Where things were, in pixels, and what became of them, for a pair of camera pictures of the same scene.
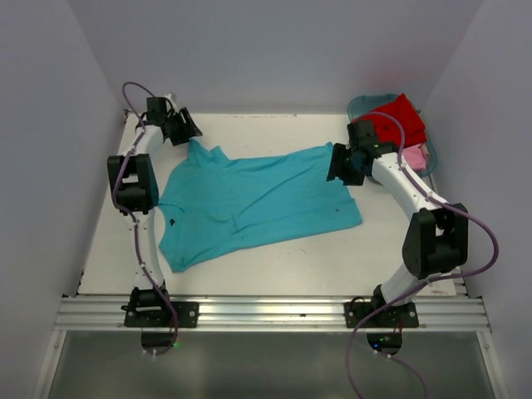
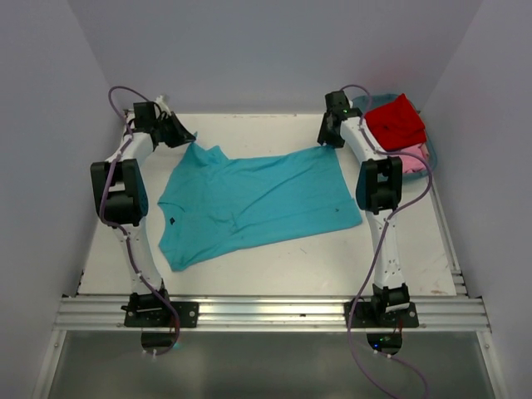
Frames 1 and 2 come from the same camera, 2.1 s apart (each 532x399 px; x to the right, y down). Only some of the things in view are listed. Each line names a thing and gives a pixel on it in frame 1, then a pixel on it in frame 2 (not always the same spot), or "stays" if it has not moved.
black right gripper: (337, 169) → (323, 135)
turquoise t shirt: (213, 202) stays
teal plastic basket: (363, 104) stays
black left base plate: (187, 315) stays
